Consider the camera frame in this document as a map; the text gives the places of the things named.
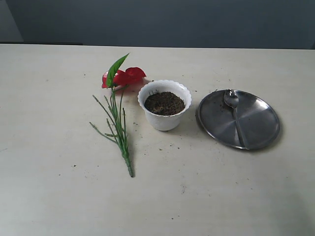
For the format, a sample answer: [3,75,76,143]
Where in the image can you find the round stainless steel plate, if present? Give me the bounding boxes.
[196,89,281,150]

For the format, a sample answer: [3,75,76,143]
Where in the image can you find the artificial red flower green stems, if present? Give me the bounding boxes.
[90,54,146,177]

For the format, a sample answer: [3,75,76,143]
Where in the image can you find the dark soil in pot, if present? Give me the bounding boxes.
[144,91,185,116]

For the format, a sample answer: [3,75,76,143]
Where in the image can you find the stainless steel spork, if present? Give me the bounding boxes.
[223,89,249,150]

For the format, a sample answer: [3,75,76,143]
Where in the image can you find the white scalloped flower pot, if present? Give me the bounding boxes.
[138,80,192,131]

